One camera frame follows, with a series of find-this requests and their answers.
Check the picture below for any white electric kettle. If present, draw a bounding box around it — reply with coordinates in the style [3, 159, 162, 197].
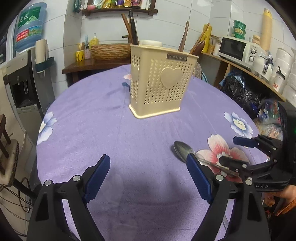
[252, 49, 275, 82]

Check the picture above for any tapered wooden utensil handle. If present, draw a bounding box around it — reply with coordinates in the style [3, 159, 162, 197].
[178, 21, 190, 53]

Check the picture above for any black plastic bag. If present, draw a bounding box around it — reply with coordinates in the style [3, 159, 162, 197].
[219, 70, 263, 114]

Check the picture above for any woven seat wooden chair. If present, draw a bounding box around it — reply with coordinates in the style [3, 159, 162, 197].
[0, 113, 20, 189]

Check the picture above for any blue water jug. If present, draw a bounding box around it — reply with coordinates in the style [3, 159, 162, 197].
[12, 2, 48, 52]

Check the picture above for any dark wooden vanity table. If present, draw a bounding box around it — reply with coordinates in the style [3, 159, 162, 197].
[62, 57, 132, 88]

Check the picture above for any tall stack of paper cups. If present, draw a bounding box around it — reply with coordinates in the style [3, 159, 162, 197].
[262, 8, 272, 52]

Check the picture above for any floral paisley cloth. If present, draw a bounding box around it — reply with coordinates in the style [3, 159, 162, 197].
[192, 62, 203, 80]

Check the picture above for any person's right hand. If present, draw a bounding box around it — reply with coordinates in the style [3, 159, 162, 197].
[264, 184, 296, 209]

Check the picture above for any glass jar of grains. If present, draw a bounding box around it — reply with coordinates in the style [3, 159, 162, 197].
[210, 35, 219, 55]

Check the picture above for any black utensil handle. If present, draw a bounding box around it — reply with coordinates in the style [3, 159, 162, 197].
[128, 10, 139, 46]

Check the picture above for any light wooden shelf unit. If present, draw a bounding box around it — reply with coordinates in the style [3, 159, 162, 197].
[200, 51, 287, 103]

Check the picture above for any purple floral tablecloth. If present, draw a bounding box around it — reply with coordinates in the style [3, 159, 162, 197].
[36, 63, 271, 241]

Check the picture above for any dark cable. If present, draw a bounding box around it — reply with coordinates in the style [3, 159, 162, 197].
[0, 178, 33, 214]

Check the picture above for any beige plastic utensil holder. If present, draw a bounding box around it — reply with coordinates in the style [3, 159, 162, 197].
[129, 44, 199, 119]

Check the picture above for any dark wooden spoon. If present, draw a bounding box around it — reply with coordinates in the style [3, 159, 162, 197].
[190, 40, 206, 56]

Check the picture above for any woven pattern wash basin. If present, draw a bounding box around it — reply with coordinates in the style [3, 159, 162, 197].
[90, 43, 132, 61]

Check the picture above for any beige paper cup sleeve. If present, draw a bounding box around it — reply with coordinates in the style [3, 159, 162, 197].
[35, 39, 50, 66]

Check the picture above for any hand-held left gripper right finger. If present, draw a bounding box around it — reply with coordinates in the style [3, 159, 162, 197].
[186, 153, 271, 241]

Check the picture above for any colourful plastic bag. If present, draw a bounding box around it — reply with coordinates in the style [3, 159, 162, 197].
[254, 98, 284, 142]

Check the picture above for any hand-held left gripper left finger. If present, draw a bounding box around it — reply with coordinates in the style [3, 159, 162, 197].
[26, 154, 111, 241]

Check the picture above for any yellow mug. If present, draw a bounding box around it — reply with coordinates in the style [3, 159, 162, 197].
[75, 49, 86, 62]

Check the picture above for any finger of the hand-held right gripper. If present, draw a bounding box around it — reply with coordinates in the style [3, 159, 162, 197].
[219, 156, 276, 179]
[233, 135, 284, 161]

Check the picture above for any white tumbler red label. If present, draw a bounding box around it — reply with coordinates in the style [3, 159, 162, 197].
[273, 67, 286, 92]

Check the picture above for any dark blue cup holder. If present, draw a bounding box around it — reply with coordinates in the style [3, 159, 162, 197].
[35, 57, 56, 73]

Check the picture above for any stack of white containers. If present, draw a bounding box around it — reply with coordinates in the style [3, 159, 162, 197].
[276, 47, 296, 103]

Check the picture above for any yellow soap pump bottle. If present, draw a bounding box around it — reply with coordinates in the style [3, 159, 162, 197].
[89, 33, 100, 47]

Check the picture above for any white microwave oven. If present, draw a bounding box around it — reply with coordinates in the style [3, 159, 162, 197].
[218, 36, 257, 68]

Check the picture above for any grey water dispenser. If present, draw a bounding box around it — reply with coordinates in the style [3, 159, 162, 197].
[3, 49, 56, 131]

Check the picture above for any stack of green bowls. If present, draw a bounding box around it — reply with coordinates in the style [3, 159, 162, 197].
[232, 20, 247, 39]

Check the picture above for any metal spoon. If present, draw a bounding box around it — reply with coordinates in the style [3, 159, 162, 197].
[173, 141, 239, 177]

